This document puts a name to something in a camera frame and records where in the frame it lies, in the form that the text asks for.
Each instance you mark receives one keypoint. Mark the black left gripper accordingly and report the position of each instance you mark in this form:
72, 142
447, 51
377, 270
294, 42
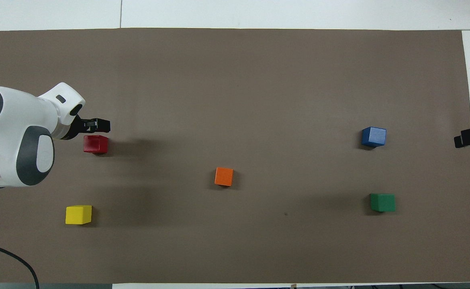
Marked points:
77, 126

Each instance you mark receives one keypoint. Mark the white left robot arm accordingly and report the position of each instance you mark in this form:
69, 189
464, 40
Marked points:
14, 132

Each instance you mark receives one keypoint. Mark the green wooden block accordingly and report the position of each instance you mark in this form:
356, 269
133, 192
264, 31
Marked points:
383, 202

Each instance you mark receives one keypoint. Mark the blue wooden block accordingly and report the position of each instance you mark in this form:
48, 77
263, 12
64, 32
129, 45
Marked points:
374, 137

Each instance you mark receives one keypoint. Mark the yellow wooden block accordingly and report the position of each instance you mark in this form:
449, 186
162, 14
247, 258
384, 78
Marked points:
78, 214

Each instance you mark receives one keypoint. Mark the red wooden block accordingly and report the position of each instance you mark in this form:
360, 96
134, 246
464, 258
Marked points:
95, 144

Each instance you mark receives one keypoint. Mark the orange wooden block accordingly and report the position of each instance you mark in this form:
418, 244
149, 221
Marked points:
223, 176

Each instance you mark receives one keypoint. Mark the brown table mat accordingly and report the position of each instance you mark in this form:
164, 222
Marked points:
235, 100

